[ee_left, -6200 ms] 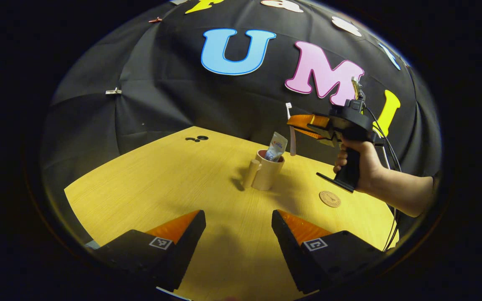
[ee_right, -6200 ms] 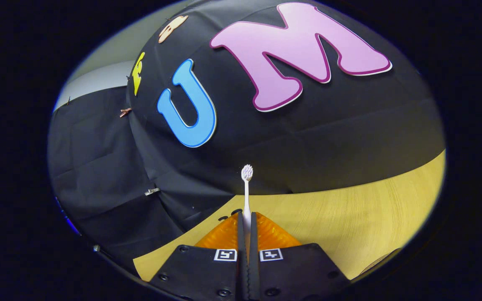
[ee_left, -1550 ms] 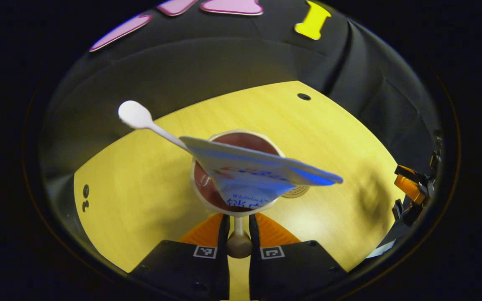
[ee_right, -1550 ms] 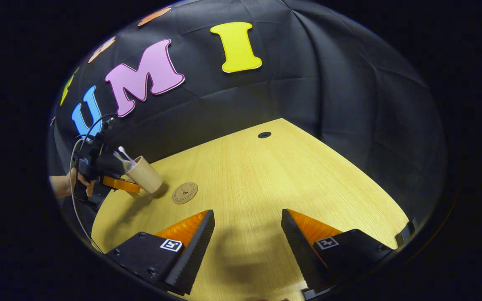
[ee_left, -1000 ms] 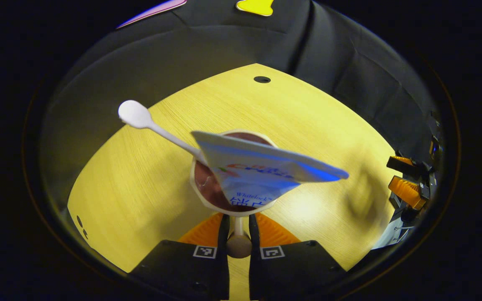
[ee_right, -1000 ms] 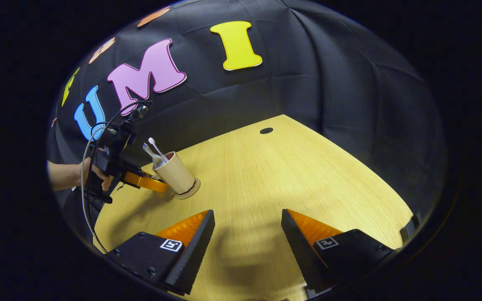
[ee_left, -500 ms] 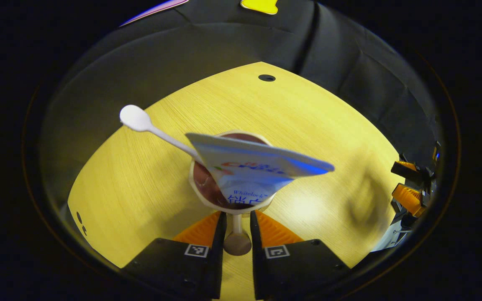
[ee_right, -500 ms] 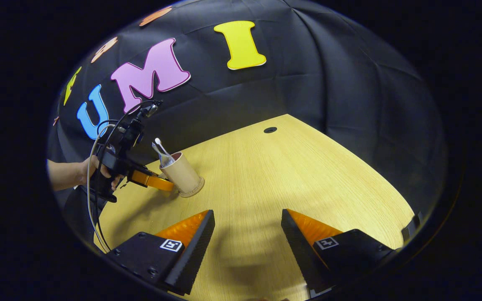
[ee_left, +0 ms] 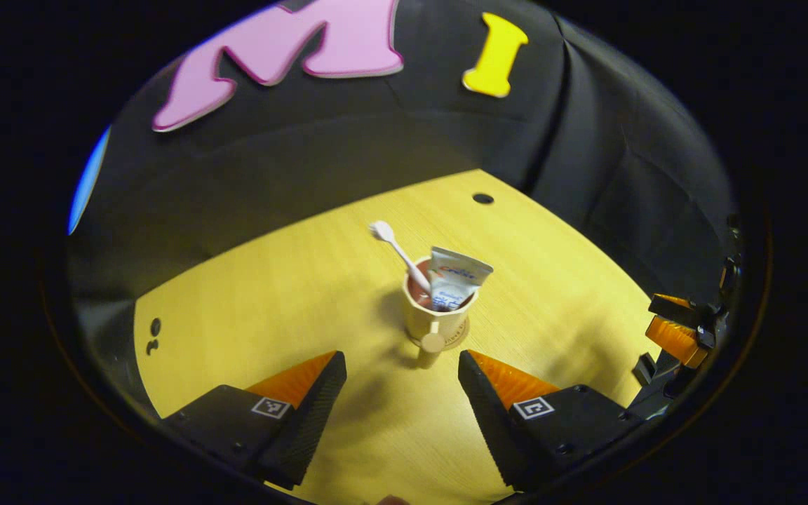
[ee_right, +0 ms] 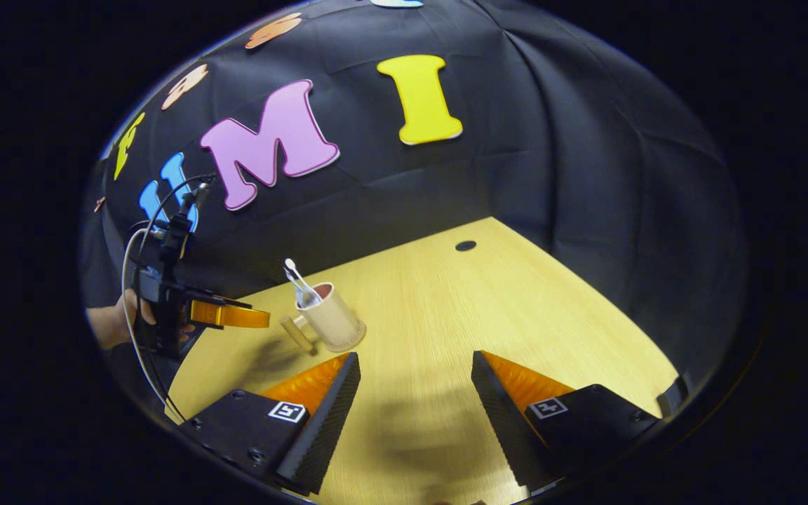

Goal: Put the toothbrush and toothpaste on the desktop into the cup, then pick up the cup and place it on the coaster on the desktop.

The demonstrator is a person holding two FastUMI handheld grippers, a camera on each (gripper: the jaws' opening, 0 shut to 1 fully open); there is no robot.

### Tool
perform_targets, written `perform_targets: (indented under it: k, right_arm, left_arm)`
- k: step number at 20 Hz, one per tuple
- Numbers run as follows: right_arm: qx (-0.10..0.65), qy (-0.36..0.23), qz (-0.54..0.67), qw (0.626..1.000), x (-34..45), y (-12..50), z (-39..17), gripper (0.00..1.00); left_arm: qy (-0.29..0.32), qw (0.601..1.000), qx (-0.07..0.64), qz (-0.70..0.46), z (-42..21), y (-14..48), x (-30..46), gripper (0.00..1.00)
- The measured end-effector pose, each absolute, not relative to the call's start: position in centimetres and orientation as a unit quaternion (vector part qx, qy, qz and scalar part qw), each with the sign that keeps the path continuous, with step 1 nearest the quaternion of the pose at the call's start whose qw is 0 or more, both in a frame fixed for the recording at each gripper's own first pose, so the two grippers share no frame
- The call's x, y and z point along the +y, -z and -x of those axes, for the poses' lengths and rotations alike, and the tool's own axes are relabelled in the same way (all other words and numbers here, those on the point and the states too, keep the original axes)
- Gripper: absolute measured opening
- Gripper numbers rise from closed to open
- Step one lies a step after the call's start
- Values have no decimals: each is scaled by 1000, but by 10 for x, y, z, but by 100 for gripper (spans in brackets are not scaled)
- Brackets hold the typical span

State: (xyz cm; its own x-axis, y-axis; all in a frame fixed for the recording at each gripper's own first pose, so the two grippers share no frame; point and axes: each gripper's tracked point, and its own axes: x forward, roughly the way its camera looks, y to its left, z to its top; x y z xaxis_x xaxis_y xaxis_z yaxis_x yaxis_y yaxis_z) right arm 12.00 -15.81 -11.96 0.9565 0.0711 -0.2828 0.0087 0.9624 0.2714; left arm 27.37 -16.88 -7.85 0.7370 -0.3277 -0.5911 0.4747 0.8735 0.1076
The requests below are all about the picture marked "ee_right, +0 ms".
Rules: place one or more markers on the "orange clip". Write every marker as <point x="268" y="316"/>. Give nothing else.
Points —
<point x="99" y="204"/>

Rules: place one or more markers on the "beige cup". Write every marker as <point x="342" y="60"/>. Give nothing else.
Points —
<point x="337" y="322"/>

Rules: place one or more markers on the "black backdrop cloth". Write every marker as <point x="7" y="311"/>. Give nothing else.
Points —
<point x="551" y="154"/>

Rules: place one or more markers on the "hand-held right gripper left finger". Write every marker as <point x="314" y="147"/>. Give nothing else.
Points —
<point x="330" y="421"/>

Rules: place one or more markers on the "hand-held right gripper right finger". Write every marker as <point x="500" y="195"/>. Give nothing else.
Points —
<point x="499" y="414"/>

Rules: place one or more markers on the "wooden desktop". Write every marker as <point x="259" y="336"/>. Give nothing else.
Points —
<point x="439" y="315"/>

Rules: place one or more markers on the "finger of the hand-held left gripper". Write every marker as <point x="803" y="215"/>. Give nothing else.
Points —
<point x="232" y="315"/>

